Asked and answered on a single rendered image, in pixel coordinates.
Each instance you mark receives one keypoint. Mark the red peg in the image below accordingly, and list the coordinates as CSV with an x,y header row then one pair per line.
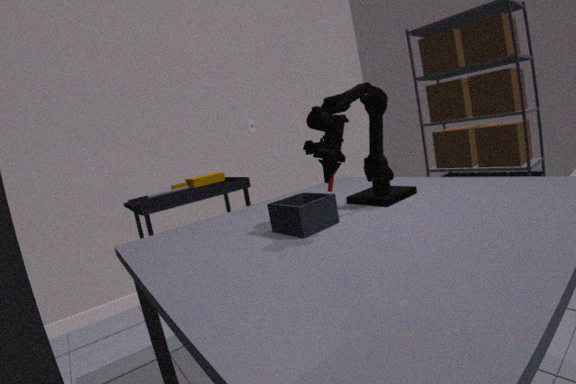
x,y
330,183

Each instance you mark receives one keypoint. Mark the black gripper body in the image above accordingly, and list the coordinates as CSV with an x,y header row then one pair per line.
x,y
331,148

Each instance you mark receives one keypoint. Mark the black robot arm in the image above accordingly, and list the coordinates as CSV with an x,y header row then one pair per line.
x,y
375,100

